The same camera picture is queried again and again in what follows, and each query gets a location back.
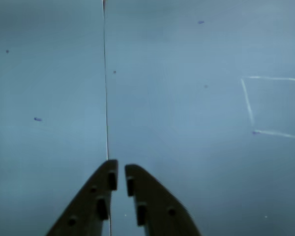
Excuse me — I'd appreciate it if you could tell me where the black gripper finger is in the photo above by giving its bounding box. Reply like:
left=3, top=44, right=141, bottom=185
left=124, top=163, right=203, bottom=236
left=46, top=159, right=119, bottom=236

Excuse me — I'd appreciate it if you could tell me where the gray mat with chalk square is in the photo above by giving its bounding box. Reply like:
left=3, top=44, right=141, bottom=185
left=103, top=0, right=295, bottom=236

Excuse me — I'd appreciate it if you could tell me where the plain gray mat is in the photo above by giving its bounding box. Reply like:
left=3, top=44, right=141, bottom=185
left=0, top=0, right=112, bottom=236

